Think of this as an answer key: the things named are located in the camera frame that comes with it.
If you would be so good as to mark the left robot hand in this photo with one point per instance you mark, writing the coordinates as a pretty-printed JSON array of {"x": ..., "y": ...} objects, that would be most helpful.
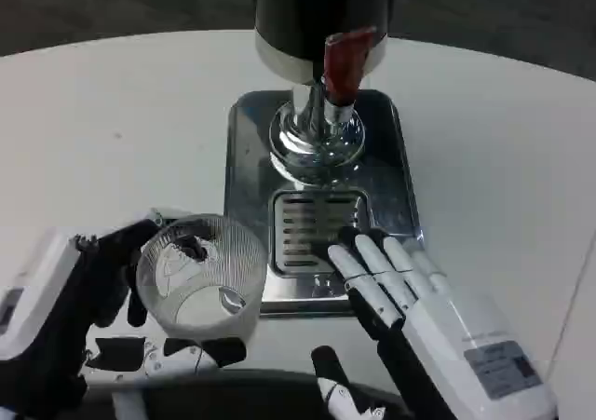
[{"x": 56, "y": 299}]

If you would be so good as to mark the slotted steel drain grid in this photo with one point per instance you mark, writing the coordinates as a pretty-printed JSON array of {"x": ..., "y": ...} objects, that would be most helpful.
[{"x": 312, "y": 229}]

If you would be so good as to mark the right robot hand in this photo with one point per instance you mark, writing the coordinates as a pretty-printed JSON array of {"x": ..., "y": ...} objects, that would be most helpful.
[{"x": 447, "y": 327}]

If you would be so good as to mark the steel drip tray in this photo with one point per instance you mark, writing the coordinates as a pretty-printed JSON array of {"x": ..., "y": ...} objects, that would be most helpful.
[{"x": 321, "y": 196}]

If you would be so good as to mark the clear ribbed glass cup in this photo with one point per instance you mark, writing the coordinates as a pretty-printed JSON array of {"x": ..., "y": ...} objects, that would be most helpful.
[{"x": 205, "y": 275}]

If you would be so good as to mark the black drink dispenser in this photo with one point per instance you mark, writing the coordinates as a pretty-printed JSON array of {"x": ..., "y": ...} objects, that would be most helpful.
[{"x": 316, "y": 66}]

